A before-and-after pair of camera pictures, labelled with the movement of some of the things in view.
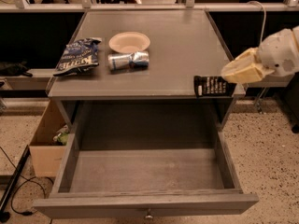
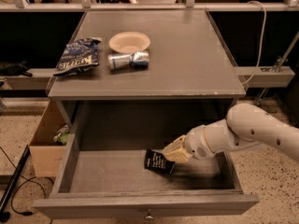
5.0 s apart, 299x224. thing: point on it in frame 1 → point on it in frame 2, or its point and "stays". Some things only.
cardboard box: x=46 y=152 stays
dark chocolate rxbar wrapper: x=218 y=86 → x=156 y=161
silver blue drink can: x=135 y=60 stays
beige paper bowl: x=129 y=42 stays
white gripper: x=277 y=54 → x=196 y=143
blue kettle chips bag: x=78 y=57 stays
